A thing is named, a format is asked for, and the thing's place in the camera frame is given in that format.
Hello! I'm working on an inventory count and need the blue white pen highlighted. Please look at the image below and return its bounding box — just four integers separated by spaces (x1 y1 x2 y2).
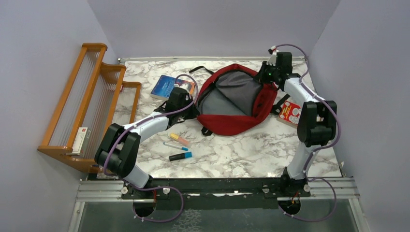
163 142 189 151

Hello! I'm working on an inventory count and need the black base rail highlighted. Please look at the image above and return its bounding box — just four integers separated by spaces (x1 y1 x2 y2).
121 177 310 210

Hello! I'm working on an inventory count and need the purple cable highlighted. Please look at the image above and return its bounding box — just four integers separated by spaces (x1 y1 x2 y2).
102 74 199 223
269 43 342 223

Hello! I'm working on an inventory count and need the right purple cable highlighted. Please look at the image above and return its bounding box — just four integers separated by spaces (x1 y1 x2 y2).
269 43 342 223

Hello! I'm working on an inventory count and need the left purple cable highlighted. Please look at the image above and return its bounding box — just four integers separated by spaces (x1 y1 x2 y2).
102 74 199 223

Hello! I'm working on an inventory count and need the black blue highlighter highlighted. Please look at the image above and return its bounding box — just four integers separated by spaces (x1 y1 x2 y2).
169 152 192 161

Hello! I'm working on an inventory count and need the blue paperback book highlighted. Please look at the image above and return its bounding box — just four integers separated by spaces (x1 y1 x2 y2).
150 75 195 101

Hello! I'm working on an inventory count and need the yellow orange highlighter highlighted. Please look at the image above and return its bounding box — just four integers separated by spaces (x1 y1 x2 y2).
170 133 190 147

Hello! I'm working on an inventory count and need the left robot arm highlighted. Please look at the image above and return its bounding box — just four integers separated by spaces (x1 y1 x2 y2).
94 87 199 199

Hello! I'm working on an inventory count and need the red backpack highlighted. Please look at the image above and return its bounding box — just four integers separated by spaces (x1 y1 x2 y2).
196 63 278 136

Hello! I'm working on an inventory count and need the wooden rack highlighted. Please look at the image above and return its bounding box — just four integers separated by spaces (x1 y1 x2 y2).
37 43 142 173

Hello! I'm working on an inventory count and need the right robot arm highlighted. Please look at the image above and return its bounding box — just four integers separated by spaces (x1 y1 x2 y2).
256 48 337 197

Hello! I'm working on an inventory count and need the white red box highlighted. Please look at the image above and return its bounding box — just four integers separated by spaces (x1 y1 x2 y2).
71 127 91 157

